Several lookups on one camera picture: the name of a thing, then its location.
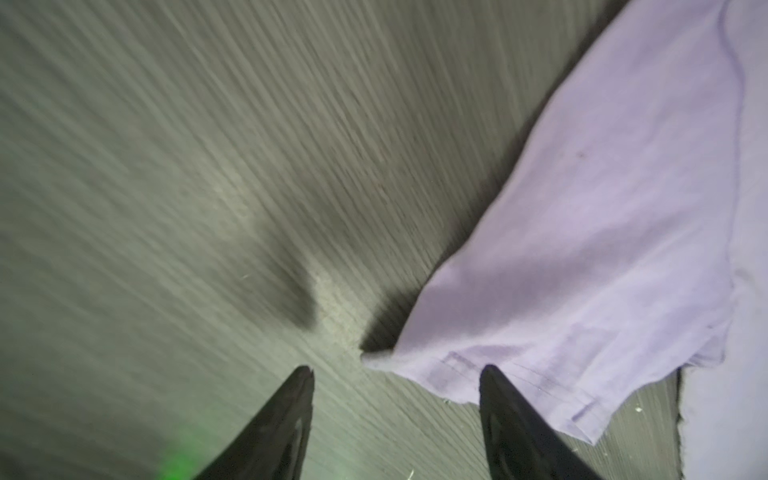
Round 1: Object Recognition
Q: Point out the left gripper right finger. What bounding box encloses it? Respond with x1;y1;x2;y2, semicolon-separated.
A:
479;365;601;480

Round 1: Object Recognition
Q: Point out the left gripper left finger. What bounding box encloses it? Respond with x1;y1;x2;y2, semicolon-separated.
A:
196;366;315;480

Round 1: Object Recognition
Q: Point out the purple t-shirt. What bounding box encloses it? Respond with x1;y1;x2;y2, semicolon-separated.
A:
363;1;767;479

